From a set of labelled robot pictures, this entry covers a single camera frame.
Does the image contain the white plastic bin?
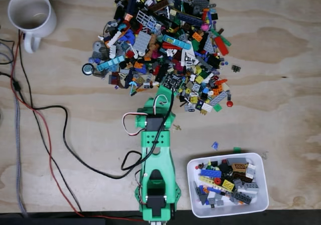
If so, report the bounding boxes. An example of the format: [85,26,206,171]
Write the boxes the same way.
[186,152,270,218]

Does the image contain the grey braided cable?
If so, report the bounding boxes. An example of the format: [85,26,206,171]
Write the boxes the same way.
[14,94,28,217]

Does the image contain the light blue curved Lego piece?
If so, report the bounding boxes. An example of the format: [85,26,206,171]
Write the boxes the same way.
[163,34,192,51]

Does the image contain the grey wedge Lego plate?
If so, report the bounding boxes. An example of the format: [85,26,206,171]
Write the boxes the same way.
[203,38,215,54]

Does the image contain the long black cable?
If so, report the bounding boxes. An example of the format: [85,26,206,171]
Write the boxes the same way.
[18,31,143,179]

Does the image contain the red long Lego plate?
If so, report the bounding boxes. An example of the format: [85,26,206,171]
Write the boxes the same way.
[213,35,230,57]

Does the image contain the grey studded Lego plate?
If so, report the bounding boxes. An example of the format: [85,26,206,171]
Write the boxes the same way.
[209,90,229,107]

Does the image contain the grey flat Lego tile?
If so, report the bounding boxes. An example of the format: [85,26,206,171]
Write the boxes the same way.
[226,157,248,166]

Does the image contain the dark grey long Lego brick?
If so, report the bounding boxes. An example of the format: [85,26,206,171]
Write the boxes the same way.
[233,191,253,205]

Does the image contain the dark grey Lego slope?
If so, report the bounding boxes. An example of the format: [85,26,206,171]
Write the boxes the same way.
[198,192,209,206]

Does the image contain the grey square Lego plate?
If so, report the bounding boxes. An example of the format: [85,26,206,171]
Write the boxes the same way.
[132,30,152,54]

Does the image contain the tan brown Lego brick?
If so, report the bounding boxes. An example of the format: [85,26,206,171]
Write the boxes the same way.
[231,162,249,172]

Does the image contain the white long Lego brick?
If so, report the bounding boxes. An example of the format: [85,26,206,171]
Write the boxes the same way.
[107,30,122,48]

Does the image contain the white printed Lego panel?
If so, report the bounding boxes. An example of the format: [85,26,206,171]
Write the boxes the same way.
[181,49,199,67]

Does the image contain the black camera circuit board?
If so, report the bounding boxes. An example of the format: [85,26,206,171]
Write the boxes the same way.
[162,73,185,91]

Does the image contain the brown long Lego plate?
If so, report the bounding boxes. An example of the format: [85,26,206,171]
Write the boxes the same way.
[148,0,169,13]

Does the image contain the red cable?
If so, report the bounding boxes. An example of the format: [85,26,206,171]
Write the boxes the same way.
[10,31,145,222]

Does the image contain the grey round Lego dish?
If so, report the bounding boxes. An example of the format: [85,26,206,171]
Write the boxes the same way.
[92,40,107,53]

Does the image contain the light blue long Lego brick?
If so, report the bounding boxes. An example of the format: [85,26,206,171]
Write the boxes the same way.
[96,55,126,72]

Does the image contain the yellow Lego brick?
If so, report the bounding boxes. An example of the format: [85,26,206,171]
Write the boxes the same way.
[222,179,236,191]

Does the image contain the green long Lego plate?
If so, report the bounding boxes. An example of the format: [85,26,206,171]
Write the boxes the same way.
[210,28,232,48]

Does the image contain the white Lego lattice fence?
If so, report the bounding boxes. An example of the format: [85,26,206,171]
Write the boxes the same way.
[136,9,154,27]

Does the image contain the dark blue long Lego brick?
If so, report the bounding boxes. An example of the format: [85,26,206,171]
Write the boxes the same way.
[126,0,139,14]

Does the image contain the black Lego tyre wheel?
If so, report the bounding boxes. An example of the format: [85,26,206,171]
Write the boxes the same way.
[82,63,95,76]

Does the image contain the white ceramic mug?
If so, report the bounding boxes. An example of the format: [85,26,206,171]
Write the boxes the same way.
[7,0,57,54]

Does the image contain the white red black servo wire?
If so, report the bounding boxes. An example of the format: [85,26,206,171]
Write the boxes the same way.
[122,112,149,136]

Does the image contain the grey cables bundle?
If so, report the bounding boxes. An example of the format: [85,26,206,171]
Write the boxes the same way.
[0,38,15,66]

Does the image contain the thin black cable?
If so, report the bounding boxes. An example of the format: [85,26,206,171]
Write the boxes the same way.
[0,71,83,212]

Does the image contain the light grey Lego piece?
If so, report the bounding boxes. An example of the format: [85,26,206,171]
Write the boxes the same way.
[245,163,257,179]

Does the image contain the dark blue long Lego plate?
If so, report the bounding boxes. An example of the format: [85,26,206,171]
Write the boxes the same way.
[176,11,204,27]

